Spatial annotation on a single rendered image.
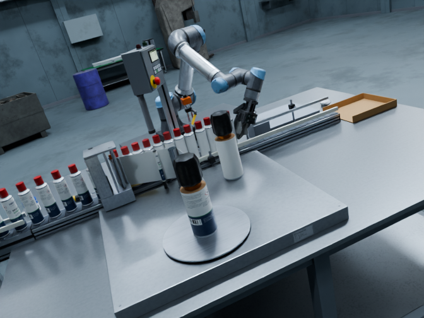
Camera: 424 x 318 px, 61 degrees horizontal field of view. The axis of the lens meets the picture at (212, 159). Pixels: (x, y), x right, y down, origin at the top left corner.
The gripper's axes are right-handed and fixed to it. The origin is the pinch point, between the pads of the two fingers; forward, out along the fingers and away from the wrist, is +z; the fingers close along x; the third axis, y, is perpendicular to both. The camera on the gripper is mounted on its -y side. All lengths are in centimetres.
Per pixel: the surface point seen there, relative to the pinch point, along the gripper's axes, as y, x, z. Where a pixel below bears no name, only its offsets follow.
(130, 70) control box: -2, -59, -19
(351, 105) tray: -9, 73, -31
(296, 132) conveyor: 5.4, 30.4, -8.9
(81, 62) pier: -945, -50, 35
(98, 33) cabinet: -932, -20, -56
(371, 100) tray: -5, 83, -36
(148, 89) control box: 1, -51, -13
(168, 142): 3.2, -36.6, 8.6
